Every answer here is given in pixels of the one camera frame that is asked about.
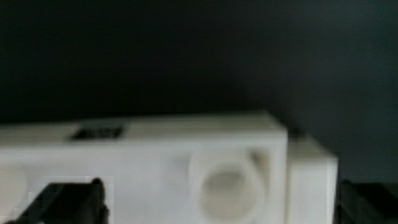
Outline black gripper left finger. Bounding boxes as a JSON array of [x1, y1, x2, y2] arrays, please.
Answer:
[[11, 178, 110, 224]]

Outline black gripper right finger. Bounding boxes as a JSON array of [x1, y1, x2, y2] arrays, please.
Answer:
[[334, 180, 398, 224]]

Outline white square table top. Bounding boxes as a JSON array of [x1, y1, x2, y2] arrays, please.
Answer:
[[0, 112, 338, 224]]

